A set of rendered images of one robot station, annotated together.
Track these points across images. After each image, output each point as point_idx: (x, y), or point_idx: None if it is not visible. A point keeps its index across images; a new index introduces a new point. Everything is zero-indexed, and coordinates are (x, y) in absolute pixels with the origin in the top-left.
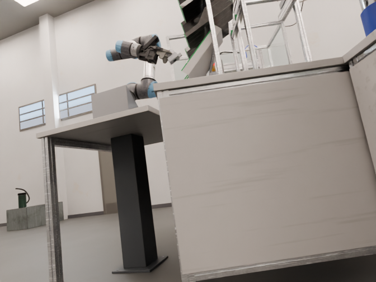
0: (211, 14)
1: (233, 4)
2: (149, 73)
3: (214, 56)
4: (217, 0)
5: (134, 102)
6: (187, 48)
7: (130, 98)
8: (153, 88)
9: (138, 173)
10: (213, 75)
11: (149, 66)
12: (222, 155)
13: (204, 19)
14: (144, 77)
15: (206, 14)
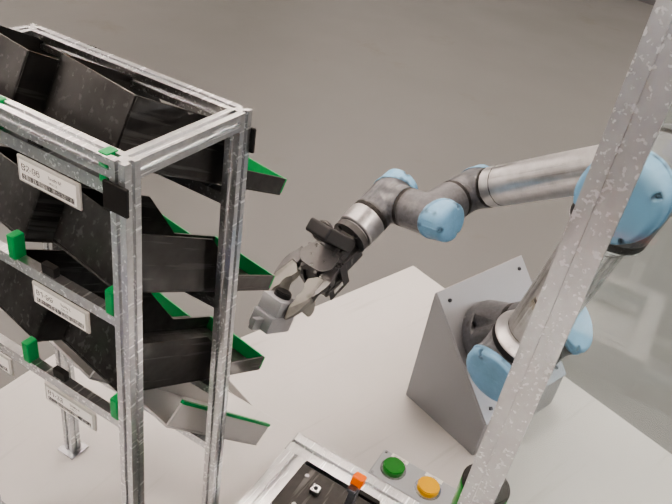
0: None
1: (35, 297)
2: (514, 311)
3: (112, 389)
4: (31, 256)
5: (451, 351)
6: (202, 322)
7: (440, 334)
8: (466, 364)
9: None
10: (21, 375)
11: (529, 289)
12: None
13: (83, 282)
14: (506, 311)
15: (75, 272)
